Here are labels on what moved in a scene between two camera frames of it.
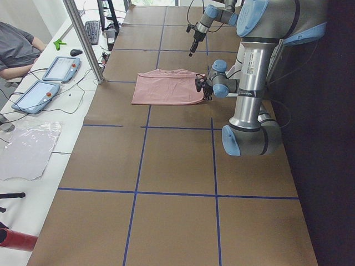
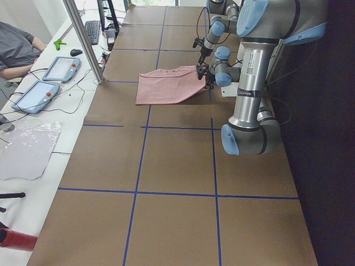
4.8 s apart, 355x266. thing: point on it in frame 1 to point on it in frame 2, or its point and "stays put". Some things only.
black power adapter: [111, 34] stays put
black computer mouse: [75, 52] stays put
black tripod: [10, 195] stays put
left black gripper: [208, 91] to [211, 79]
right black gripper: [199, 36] to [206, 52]
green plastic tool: [57, 43] stays put
